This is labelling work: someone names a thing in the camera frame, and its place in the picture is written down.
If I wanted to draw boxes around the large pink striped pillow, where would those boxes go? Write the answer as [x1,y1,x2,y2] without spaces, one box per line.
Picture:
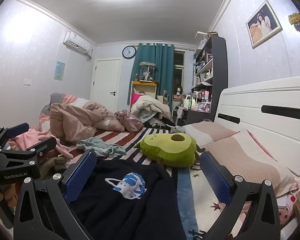
[205,129,299,198]

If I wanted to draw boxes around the white air conditioner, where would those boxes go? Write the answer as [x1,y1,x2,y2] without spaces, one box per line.
[63,31,93,60]

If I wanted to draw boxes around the white door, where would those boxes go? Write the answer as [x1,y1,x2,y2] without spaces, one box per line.
[91,59,122,107]

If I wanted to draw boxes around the person's left hand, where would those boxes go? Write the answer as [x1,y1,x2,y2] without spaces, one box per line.
[0,185,18,208]

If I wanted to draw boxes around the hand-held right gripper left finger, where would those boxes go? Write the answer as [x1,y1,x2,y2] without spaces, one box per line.
[13,149,98,240]

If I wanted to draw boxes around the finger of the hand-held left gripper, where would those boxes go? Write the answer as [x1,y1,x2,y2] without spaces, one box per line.
[0,122,30,143]
[0,136,57,167]

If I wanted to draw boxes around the light blue wall poster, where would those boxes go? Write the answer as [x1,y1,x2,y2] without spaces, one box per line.
[55,60,66,81]

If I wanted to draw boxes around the glass display case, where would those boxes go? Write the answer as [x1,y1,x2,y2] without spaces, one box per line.
[139,62,156,82]

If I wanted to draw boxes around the bright pink bag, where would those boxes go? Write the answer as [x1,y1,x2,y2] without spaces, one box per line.
[131,92,147,107]

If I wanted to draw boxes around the guitar headstock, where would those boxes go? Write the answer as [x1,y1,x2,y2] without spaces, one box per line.
[288,12,300,26]

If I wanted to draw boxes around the green avocado plush pillow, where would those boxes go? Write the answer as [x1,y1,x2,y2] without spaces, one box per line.
[134,133,198,168]

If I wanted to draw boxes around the cream cloth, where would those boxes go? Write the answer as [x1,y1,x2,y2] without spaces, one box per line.
[39,155,68,178]

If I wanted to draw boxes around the striped bed sheet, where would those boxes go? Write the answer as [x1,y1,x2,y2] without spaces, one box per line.
[27,126,300,240]

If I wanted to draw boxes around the dark desk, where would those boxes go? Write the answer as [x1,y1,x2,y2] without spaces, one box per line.
[176,106,215,127]

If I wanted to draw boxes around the small grey plush toy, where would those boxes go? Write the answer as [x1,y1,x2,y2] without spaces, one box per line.
[171,125,187,134]

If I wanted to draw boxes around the round wall clock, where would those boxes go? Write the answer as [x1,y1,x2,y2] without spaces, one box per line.
[122,45,137,60]

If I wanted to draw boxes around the teal curtain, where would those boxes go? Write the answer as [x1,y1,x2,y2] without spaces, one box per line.
[127,42,175,105]

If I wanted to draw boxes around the small pink striped pillow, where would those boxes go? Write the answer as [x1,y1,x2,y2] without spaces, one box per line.
[184,120,239,148]

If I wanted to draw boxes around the white headboard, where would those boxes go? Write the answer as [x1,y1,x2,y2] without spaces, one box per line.
[214,75,300,178]

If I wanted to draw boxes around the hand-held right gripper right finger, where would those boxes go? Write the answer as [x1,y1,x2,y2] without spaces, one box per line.
[199,152,282,240]

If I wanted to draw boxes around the white duvet pile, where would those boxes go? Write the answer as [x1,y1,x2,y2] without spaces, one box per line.
[130,95,171,125]

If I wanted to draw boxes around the pink comforter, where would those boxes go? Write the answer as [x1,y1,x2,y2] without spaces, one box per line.
[41,92,125,144]

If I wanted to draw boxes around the window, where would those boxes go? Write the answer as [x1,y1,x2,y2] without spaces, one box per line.
[173,50,186,90]

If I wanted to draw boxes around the shiny pink garment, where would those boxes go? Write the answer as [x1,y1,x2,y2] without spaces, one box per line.
[114,109,143,133]

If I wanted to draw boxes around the dark bookshelf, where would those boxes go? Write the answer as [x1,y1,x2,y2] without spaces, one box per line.
[191,35,228,120]

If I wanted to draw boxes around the navy sweater with planet print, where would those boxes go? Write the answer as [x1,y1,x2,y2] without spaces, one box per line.
[57,159,187,240]

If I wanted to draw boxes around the framed photo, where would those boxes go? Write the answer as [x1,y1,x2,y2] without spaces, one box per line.
[245,0,283,49]

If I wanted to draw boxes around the light blue garment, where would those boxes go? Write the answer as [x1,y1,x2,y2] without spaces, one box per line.
[76,137,127,158]

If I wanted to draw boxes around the yellow shelf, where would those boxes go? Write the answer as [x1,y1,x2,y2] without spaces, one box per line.
[127,80,158,105]

